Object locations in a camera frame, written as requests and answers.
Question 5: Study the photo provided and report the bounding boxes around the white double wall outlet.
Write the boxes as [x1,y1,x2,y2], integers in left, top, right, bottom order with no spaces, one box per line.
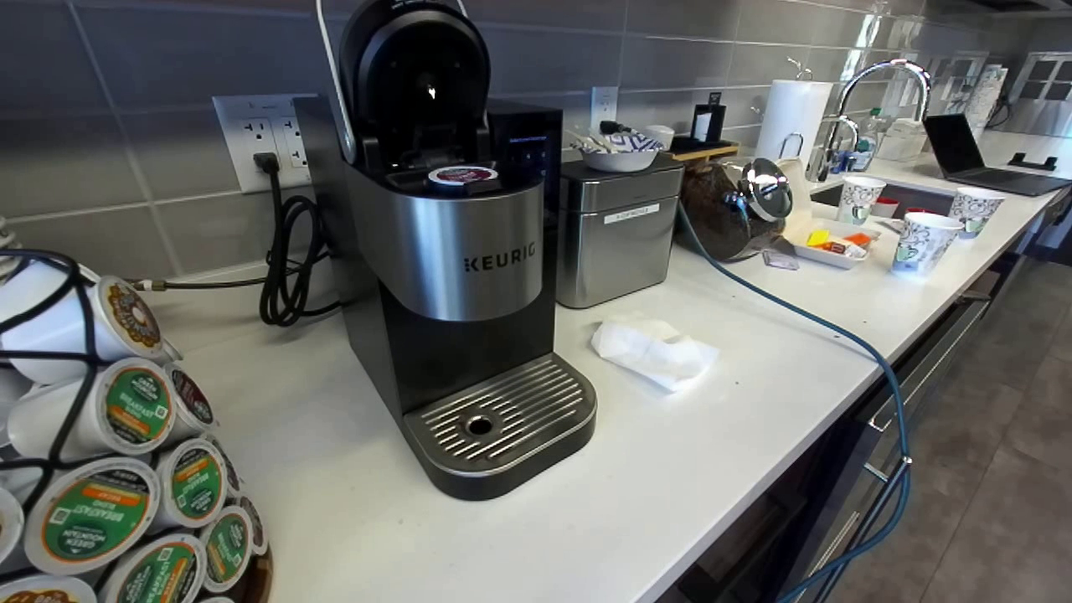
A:
[213,92,317,199]

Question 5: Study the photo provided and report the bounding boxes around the small wooden shelf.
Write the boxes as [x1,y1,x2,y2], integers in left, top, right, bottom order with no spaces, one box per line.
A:
[668,138,744,171]

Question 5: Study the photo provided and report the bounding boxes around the brown label coffee pod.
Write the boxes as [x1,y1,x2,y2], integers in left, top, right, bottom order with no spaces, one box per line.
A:
[29,273,176,362]

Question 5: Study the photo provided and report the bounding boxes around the purple coffee pod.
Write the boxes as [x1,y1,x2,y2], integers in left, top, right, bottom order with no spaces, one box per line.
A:
[426,162,503,199]

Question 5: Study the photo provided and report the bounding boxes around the small black container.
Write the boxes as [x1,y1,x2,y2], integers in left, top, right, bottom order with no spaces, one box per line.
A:
[687,92,732,149]

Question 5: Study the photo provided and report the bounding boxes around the chrome sink faucet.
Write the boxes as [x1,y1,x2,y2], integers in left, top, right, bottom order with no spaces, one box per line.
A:
[807,54,937,183]

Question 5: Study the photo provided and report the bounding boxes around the teal power cable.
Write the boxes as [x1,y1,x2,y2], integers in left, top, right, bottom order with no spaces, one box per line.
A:
[673,199,920,603]

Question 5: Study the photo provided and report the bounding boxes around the steel kettle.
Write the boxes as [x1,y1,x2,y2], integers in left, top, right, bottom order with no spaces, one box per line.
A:
[552,153,687,312]

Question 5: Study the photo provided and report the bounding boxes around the white paper towel roll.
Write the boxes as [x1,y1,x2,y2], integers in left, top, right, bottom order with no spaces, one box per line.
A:
[755,73,837,171]

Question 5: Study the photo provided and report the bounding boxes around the black wire coffee pod carousel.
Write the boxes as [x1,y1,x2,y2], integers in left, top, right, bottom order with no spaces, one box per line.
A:
[0,213,280,603]

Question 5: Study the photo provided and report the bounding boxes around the black silver Keurig coffee machine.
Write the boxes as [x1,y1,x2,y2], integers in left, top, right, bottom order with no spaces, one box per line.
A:
[293,0,600,503]

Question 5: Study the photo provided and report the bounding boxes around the dark lower cabinets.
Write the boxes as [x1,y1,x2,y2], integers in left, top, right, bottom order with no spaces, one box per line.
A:
[668,445,886,603]

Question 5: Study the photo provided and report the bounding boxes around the black appliance power cord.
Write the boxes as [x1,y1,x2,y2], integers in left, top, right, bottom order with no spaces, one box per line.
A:
[253,149,343,332]

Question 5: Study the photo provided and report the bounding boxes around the dark glass jar chrome lid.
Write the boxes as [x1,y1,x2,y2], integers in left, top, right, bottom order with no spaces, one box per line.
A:
[673,153,802,269]

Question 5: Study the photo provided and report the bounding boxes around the beige clamshell takeout container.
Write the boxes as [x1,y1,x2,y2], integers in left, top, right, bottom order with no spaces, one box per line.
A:
[776,162,886,275]

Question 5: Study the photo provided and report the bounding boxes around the black laptop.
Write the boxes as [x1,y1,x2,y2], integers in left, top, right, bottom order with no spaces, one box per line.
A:
[918,112,1072,200]

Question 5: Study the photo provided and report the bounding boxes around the patterned paper cup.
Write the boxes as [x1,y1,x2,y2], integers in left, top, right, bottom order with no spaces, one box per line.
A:
[947,183,1008,245]
[834,175,889,232]
[889,208,966,283]

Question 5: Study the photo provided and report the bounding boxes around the white patterned bowl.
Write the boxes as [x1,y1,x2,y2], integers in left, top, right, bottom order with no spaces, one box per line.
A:
[573,122,682,177]

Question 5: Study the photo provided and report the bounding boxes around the black wire paper towel holder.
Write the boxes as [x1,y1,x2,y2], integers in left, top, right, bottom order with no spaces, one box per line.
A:
[774,54,822,167]

